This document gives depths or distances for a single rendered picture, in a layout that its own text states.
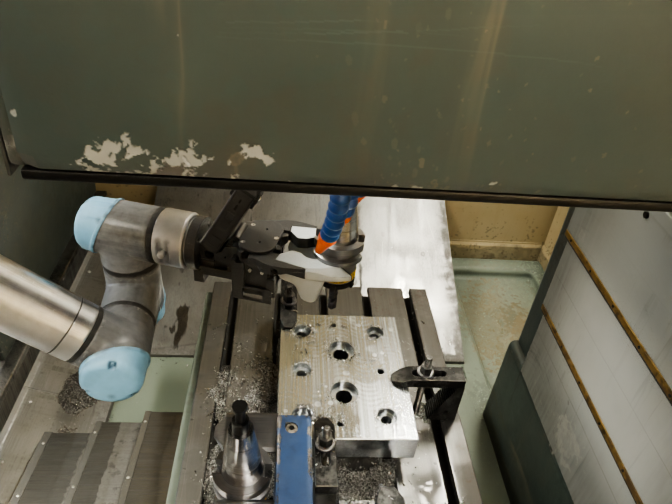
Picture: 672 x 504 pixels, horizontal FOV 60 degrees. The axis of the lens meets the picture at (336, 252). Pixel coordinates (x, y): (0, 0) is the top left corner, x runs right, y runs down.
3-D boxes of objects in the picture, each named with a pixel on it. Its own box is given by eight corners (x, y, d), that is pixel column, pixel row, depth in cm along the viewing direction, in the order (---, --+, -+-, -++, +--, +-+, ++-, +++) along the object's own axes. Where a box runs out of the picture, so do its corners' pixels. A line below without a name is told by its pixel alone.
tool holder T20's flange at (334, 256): (360, 270, 70) (363, 254, 69) (310, 263, 70) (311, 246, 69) (364, 241, 75) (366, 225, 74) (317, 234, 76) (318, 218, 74)
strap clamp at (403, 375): (385, 419, 109) (397, 363, 100) (383, 405, 111) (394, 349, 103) (454, 420, 110) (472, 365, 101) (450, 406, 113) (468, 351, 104)
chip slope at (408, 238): (112, 409, 138) (95, 330, 123) (164, 243, 192) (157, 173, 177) (478, 415, 147) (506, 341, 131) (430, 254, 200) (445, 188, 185)
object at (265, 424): (212, 454, 65) (211, 449, 64) (217, 414, 69) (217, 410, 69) (275, 454, 66) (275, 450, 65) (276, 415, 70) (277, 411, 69)
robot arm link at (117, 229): (106, 233, 84) (96, 181, 79) (179, 247, 83) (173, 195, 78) (76, 265, 78) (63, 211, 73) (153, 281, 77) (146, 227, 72)
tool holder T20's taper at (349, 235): (356, 248, 70) (363, 199, 66) (319, 243, 70) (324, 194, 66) (359, 228, 73) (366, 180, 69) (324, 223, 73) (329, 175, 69)
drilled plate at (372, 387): (275, 456, 96) (276, 438, 93) (280, 331, 119) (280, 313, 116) (413, 458, 98) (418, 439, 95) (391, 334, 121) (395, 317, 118)
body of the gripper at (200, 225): (290, 272, 81) (208, 256, 83) (293, 219, 76) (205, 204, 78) (275, 307, 75) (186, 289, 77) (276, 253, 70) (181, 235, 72)
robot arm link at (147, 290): (102, 352, 81) (88, 291, 74) (117, 298, 90) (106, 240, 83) (161, 350, 82) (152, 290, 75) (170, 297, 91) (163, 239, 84)
